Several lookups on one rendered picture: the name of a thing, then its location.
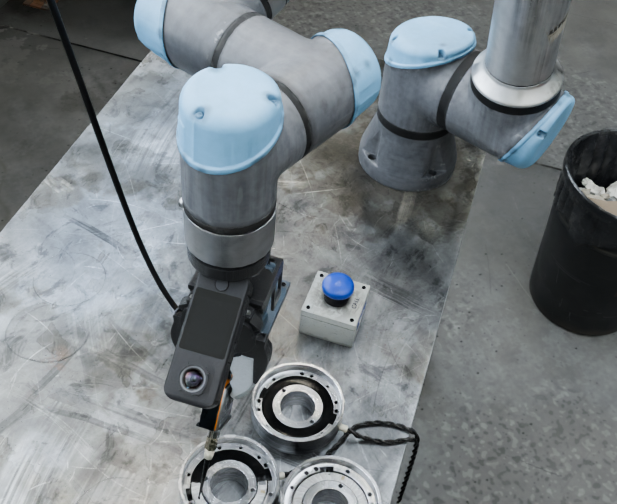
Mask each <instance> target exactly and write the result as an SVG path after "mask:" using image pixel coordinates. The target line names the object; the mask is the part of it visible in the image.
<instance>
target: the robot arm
mask: <svg viewBox="0 0 617 504"><path fill-rule="evenodd" d="M289 1H290V0H137V2H136V6H135V11H134V25H135V30H136V33H137V36H138V39H139V40H140V41H141V42H142V43H143V44H144V45H145V46H146V47H147V48H149V49H150V50H151V51H153V53H155V54H156V55H158V56H159V57H161V58H162V59H163V60H165V61H166V62H167V63H168V64H169V65H170V66H172V67H174V68H177V69H181V70H183V71H185V72H186V73H188V74H190V75H191V76H192V77H191V78H190V79H189V80H188V81H187V82H186V84H185V85H184V87H183V89H182V91H181V93H180V97H179V115H178V125H177V131H176V139H177V147H178V150H179V153H180V169H181V188H182V197H181V198H180V199H179V204H178V205H179V207H180V208H183V218H184V237H185V242H186V244H187V255H188V259H189V261H190V263H191V264H192V266H193V267H194V268H195V269H196V271H195V273H194V275H193V277H192V278H191V280H190V282H189V284H188V289H190V293H189V295H188V296H185V297H183V298H182V300H181V301H180V303H179V305H178V307H179V308H177V309H176V310H175V312H174V314H173V320H174V322H173V325H172V327H171V339H172V342H173V344H174V346H175V351H174V354H173V358H172V361H171V364H170V367H169V371H168V374H167V377H166V380H165V384H164V392H165V394H166V395H167V397H169V398H170V399H172V400H174V401H177V402H181V403H184V404H188V405H191V406H195V407H198V408H203V409H212V408H214V407H216V406H218V404H219V403H220V401H221V398H222V395H223V391H224V388H225V384H226V381H227V378H228V374H229V371H230V370H231V372H232V377H231V380H230V385H231V387H232V390H231V391H230V393H229V396H231V397H232V398H234V399H236V400H238V399H240V398H242V397H244V396H245V395H247V394H248V393H249V392H250V391H251V390H252V389H253V387H254V386H255V385H256V384H257V383H258V381H259V380H260V378H261V377H262V375H263V374H264V372H265V371H266V369H267V366H268V364H269V361H270V359H271V356H272V350H273V347H272V343H271V341H270V340H269V339H268V336H269V335H268V334H265V333H263V332H261V330H262V328H263V320H262V317H261V314H262V315H263V313H264V311H265V309H266V306H267V304H268V302H269V300H270V297H271V311H274V309H275V307H276V304H277V302H278V300H279V298H280V295H281V288H282V275H283V262H284V259H283V258H280V257H276V256H272V255H270V254H271V248H272V245H273V243H274V236H275V222H276V208H277V203H276V199H277V183H278V178H279V176H280V175H281V174H282V173H283V172H284V171H286V170H287V169H289V168H290V167H291V166H293V165H294V164H296V163H297V162H298V161H299V160H300V159H302V158H303V157H305V156H306V155H307V154H309V153H310V152H311V151H313V150H314V149H315V148H317V147H318V146H319V145H321V144H322V143H323V142H325V141H326V140H328V139H329V138H330V137H332V136H333V135H334V134H336V133H337V132H338V131H340V130H341V129H345V128H347V127H349V126H350V125H351V124H352V123H353V122H354V120H355V118H356V117H358V116H359V115H360V114H361V113H362V112H363V111H365V110H366V109H367V108H368V107H369V106H371V105H372V104H373V102H374V101H375V100H376V98H377V96H378V94H379V91H380V95H379V101H378V107H377V112H376V114H375V115H374V117H373V118H372V120H371V122H370V123H369V125H368V127H367V128H366V130H365V132H364V133H363V135H362V138H361V141H360V146H359V153H358V157H359V162H360V164H361V166H362V168H363V169H364V171H365V172H366V173H367V174H368V175H369V176H370V177H371V178H372V179H374V180H375V181H377V182H378V183H380V184H382V185H384V186H387V187H389V188H392V189H395V190H400V191H406V192H423V191H428V190H432V189H435V188H438V187H440V186H442V185H443V184H445V183H446V182H447V181H448V180H449V179H450V178H451V176H452V174H453V172H454V169H455V165H456V161H457V149H456V141H455V136H457V137H459V138H461V139H463V140H465V141H466V142H468V143H470V144H472V145H474V146H476V147H478V148H479V149H481V150H483V151H485V152H487V153H489V154H491V155H493V156H494V157H496V158H498V160H499V161H500V162H503V161H504V162H506V163H508V164H510V165H512V166H514V167H517V168H520V169H523V168H527V167H530V166H531V165H533V164H534V163H535V162H536V161H537V160H538V159H539V158H540V157H541V156H542V154H543V153H544V152H545V151H546V150H547V148H548V147H549V146H550V144H551V143H552V142H553V140H554V139H555V137H556V136H557V134H558V133H559V131H560V130H561V128H562V127H563V125H564V124H565V122H566V120H567V118H568V117H569V115H570V113H571V111H572V109H573V106H574V103H575V99H574V97H573V96H571V95H570V94H569V92H568V91H562V90H561V89H562V85H563V80H564V74H563V69H562V67H561V65H560V63H559V61H558V60H557V55H558V51H559V47H560V43H561V39H562V35H563V31H564V27H565V23H566V19H567V16H568V12H569V8H570V4H571V0H495V2H494V8H493V14H492V20H491V26H490V33H489V39H488V45H487V49H485V50H484V51H482V52H481V51H479V50H477V49H475V46H476V37H475V33H474V32H473V30H472V29H471V28H470V27H469V26H468V25H466V24H465V23H463V22H461V21H458V20H455V19H452V18H447V17H439V16H428V17H419V18H415V19H411V20H409V21H406V22H404V23H402V24H401V25H399V26H398V27H397V28H396V29H395V30H394V31H393V33H392V34H391V37H390V40H389V44H388V49H387V51H386V53H385V56H384V61H385V65H384V71H383V77H382V83H381V71H380V67H379V63H378V61H377V58H376V56H375V54H374V52H373V51H372V49H371V48H370V46H369V45H368V44H367V43H366V42H365V41H364V40H363V39H362V38H361V37H360V36H358V35H357V34H355V33H354V32H352V31H349V30H346V29H330V30H327V31H325V32H324V33H323V32H321V33H317V34H315V35H314V36H313V37H312V38H311V39H307V38H305V37H303V36H301V35H299V34H298V33H296V32H294V31H292V30H290V29H288V28H286V27H284V26H282V25H280V24H279V23H277V22H275V21H273V18H274V17H275V16H276V15H277V14H278V13H279V12H280V11H281V10H282V9H283V7H284V6H285V5H286V4H287V3H288V2H289ZM380 88H381V89H380ZM270 262H273V263H274V264H275V265H276V267H275V269H274V271H273V273H271V271H270V270H269V269H266V268H265V266H266V264H267V265H270ZM277 281H278V288H277V291H276V283H277Z"/></svg>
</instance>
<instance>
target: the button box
mask: <svg viewBox="0 0 617 504"><path fill-rule="evenodd" d="M327 275H329V274H328V273H325V272H322V271H318V272H317V274H316V276H315V279H314V281H313V283H312V286H311V288H310V290H309V293H308V295H307V297H306V300H305V302H304V304H303V307H302V309H301V316H300V325H299V332H300V333H303V334H307V335H310V336H313V337H316V338H320V339H323V340H326V341H330V342H333V343H336V344H339V345H343V346H346V347H349V348H352V346H353V343H354V340H355V337H356V335H357V332H358V329H359V326H360V323H361V321H362V318H363V315H364V312H365V309H366V306H367V301H368V295H369V290H370V285H366V284H363V283H359V282H356V281H353V282H354V292H353V294H352V295H351V296H350V297H349V298H347V299H344V300H334V299H331V298H329V297H327V296H326V295H325V294H324V292H323V291H322V281H323V279H324V278H325V277H326V276H327Z"/></svg>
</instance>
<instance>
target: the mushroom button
mask: <svg viewBox="0 0 617 504"><path fill-rule="evenodd" d="M322 291H323V292H324V294H325V295H326V296H327V297H329V298H331V299H334V300H344V299H347V298H349V297H350V296H351V295H352V294H353V292H354V282H353V280H352V279H351V278H350V277H349V276H348V275H346V274H344V273H340V272H334V273H331V274H329V275H327V276H326V277H325V278H324V279H323V281H322Z"/></svg>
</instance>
